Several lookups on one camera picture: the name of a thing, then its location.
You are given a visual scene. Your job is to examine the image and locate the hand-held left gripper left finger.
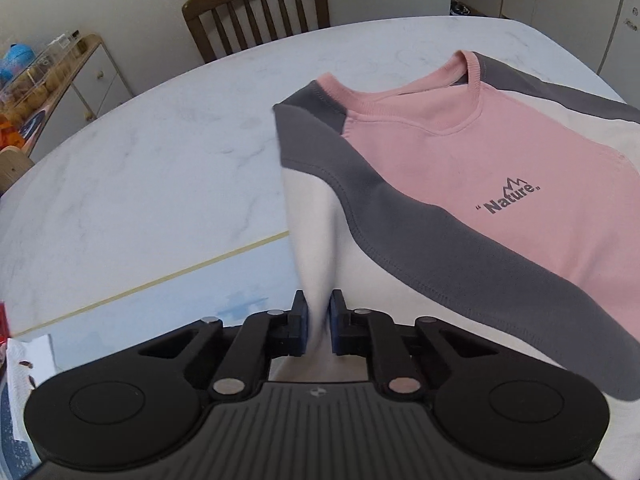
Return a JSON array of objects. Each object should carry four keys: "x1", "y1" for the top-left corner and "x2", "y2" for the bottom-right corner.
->
[{"x1": 137, "y1": 290, "x2": 311, "y2": 403}]

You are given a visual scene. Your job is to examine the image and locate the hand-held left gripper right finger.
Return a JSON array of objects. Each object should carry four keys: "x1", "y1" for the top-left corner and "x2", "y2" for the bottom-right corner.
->
[{"x1": 329, "y1": 289, "x2": 501, "y2": 404}]

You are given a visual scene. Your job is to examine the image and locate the pink grey cream sweatshirt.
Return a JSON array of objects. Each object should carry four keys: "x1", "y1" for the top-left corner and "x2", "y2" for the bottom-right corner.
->
[{"x1": 267, "y1": 50, "x2": 640, "y2": 403}]

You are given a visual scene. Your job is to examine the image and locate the blue table mat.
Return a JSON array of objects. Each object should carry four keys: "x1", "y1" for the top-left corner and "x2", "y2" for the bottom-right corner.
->
[{"x1": 0, "y1": 230, "x2": 302, "y2": 463}]

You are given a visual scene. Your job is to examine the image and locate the white paper sheet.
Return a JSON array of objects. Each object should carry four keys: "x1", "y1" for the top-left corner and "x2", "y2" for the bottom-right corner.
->
[{"x1": 7, "y1": 332, "x2": 57, "y2": 442}]

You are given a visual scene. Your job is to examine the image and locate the white wooden sideboard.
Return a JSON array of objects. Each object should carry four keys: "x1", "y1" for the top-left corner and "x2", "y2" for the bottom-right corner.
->
[{"x1": 0, "y1": 34, "x2": 135, "y2": 163}]

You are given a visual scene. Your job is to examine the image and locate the orange toys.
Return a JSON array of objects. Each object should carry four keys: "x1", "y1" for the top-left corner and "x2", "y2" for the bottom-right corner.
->
[{"x1": 0, "y1": 114, "x2": 24, "y2": 149}]

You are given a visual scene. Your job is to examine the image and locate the clear plastic box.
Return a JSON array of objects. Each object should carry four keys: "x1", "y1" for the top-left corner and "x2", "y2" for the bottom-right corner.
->
[{"x1": 0, "y1": 35, "x2": 85, "y2": 113}]

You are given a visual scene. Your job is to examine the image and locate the blue round toy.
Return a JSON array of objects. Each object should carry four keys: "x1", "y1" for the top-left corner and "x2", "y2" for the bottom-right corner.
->
[{"x1": 0, "y1": 44, "x2": 37, "y2": 84}]

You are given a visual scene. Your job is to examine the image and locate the white cabinet black handles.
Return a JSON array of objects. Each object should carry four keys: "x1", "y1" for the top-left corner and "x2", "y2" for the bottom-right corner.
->
[{"x1": 500, "y1": 0, "x2": 640, "y2": 107}]

